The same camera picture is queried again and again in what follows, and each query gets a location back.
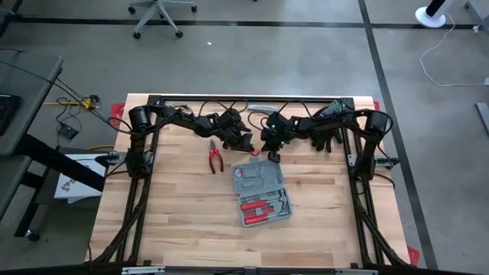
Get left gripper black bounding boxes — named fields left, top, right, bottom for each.
left=212, top=108, right=256, bottom=154

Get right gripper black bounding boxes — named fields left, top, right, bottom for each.
left=261, top=112, right=303, bottom=164

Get red black handled tool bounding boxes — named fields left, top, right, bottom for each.
left=208, top=139, right=225, bottom=175

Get grey plastic tool case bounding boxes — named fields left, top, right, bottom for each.
left=231, top=156, right=294, bottom=228

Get small steel claw hammer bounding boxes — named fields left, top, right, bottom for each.
left=267, top=190, right=290, bottom=211

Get grey utility knife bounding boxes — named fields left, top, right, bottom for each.
left=247, top=103, right=280, bottom=115

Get grey office chair base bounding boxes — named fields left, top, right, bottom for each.
left=127, top=0, right=198, bottom=40

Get white printed paper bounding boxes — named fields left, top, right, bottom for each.
left=53, top=154, right=107, bottom=205

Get black power adapter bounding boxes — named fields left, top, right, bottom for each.
left=57, top=124, right=79, bottom=141

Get black desk legs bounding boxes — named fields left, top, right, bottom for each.
left=13, top=133, right=107, bottom=242

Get white round floor stand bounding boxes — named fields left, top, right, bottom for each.
left=414, top=0, right=456, bottom=29

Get grey desk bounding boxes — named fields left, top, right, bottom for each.
left=0, top=48, right=65, bottom=221

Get grey floor plate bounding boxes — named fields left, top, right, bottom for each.
left=474, top=100, right=489, bottom=135

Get black bundled base cables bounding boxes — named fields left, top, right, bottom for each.
left=349, top=177, right=412, bottom=267
left=91, top=177, right=152, bottom=264

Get silver metal bracket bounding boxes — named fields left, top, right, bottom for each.
left=121, top=266, right=166, bottom=275
left=335, top=267, right=380, bottom=275

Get yellow power plug cable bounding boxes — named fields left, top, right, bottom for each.
left=41, top=96, right=96, bottom=111

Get white floor cable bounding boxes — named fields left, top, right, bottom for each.
left=418, top=13, right=489, bottom=88

